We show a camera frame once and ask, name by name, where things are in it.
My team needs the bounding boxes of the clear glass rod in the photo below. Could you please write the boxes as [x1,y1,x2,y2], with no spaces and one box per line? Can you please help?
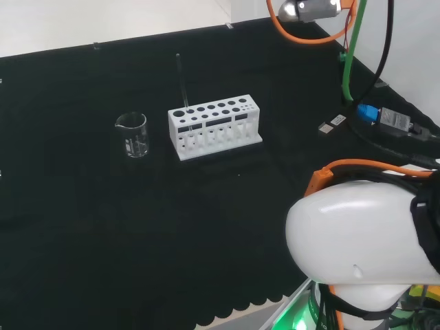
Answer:
[175,53,193,133]

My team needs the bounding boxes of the white test tube rack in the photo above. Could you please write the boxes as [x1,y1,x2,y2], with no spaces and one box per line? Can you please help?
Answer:
[167,94,264,162]

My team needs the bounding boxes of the clear glass beaker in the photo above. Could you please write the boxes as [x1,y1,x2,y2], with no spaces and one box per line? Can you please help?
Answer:
[115,111,150,159]

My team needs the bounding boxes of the black bench cloth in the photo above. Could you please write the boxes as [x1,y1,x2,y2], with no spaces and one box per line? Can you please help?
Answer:
[0,15,440,330]

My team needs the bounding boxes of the orange cable with orange plug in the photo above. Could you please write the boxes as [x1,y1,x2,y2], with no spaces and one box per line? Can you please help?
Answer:
[304,158,435,197]

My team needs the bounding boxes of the orange cable at wrist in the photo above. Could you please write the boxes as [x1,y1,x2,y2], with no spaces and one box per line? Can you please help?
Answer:
[267,0,358,45]

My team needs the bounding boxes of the blue cable connector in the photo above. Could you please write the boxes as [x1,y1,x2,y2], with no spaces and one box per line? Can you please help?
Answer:
[356,104,381,124]

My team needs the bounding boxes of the green cable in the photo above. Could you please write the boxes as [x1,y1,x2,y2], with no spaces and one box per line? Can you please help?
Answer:
[338,0,369,105]

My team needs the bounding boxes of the silver wrist mount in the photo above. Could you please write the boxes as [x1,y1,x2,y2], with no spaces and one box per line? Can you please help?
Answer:
[278,0,344,23]

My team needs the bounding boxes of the black cable plug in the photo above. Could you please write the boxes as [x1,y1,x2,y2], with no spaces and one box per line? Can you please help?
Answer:
[408,122,440,142]

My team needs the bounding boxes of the thick black cable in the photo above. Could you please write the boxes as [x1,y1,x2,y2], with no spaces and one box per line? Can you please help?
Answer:
[342,0,440,169]

